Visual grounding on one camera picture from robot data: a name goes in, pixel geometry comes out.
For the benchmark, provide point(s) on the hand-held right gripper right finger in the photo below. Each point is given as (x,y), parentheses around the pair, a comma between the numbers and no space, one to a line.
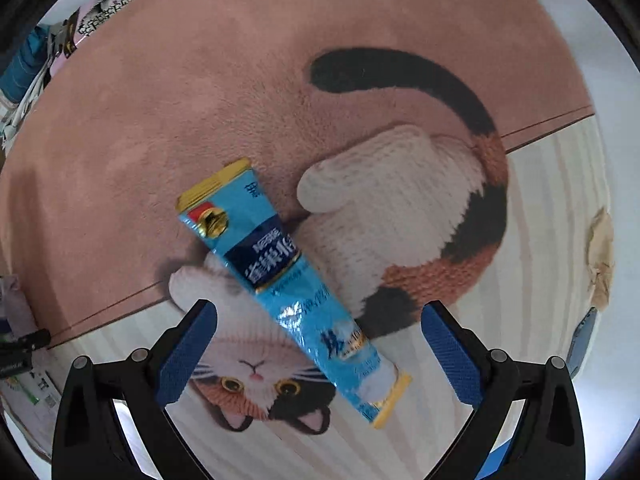
(450,355)

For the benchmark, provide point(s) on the cardboard box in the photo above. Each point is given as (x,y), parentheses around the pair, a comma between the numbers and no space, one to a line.
(35,395)

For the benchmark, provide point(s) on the black white patterned bag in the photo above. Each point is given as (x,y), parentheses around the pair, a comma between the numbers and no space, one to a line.
(100,10)

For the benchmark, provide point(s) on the blue stick sachet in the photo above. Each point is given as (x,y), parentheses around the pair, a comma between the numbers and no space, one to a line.
(280,270)

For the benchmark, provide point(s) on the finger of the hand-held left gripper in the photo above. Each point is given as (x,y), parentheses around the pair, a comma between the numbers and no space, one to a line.
(20,350)

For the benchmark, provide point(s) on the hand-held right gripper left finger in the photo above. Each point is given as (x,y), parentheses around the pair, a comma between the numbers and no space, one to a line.
(185,355)

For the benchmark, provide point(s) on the blue card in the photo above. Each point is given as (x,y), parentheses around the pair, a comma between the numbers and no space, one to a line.
(582,340)

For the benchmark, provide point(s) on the blue striped folded quilt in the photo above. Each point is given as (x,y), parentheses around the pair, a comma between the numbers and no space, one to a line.
(20,65)

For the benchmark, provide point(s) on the cat-printed table mat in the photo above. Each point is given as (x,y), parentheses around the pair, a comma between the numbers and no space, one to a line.
(150,110)

